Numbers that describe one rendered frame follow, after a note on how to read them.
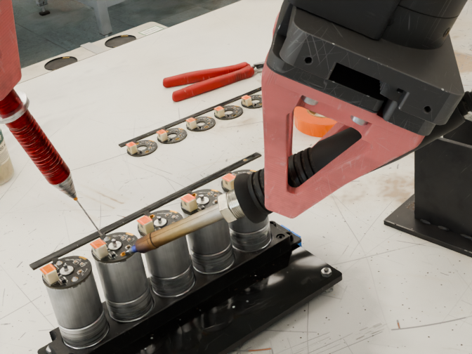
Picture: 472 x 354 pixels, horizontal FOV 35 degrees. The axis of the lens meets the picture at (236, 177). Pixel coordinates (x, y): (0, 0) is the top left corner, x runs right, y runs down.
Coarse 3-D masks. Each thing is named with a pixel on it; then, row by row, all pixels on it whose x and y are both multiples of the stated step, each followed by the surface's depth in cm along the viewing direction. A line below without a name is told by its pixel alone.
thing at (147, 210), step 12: (252, 156) 45; (228, 168) 44; (204, 180) 43; (180, 192) 42; (156, 204) 42; (132, 216) 41; (108, 228) 40; (84, 240) 40; (60, 252) 39; (36, 264) 38
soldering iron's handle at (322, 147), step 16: (464, 96) 31; (464, 112) 31; (352, 128) 33; (448, 128) 31; (320, 144) 33; (336, 144) 32; (352, 144) 32; (288, 160) 34; (304, 160) 33; (320, 160) 33; (240, 176) 35; (256, 176) 34; (288, 176) 33; (304, 176) 33; (240, 192) 34; (256, 192) 34; (256, 208) 34
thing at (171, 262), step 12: (180, 240) 40; (156, 252) 40; (168, 252) 40; (180, 252) 40; (156, 264) 40; (168, 264) 40; (180, 264) 40; (156, 276) 41; (168, 276) 40; (180, 276) 41; (192, 276) 42; (156, 288) 41; (168, 288) 41; (180, 288) 41
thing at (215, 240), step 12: (204, 204) 41; (204, 228) 41; (216, 228) 41; (228, 228) 42; (192, 240) 42; (204, 240) 41; (216, 240) 41; (228, 240) 42; (192, 252) 42; (204, 252) 42; (216, 252) 42; (228, 252) 42; (192, 264) 43; (204, 264) 42; (216, 264) 42; (228, 264) 43
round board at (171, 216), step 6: (162, 210) 41; (168, 210) 41; (156, 216) 41; (162, 216) 41; (168, 216) 41; (174, 216) 40; (180, 216) 40; (168, 222) 40; (174, 222) 40; (138, 228) 40; (156, 228) 40; (144, 234) 39
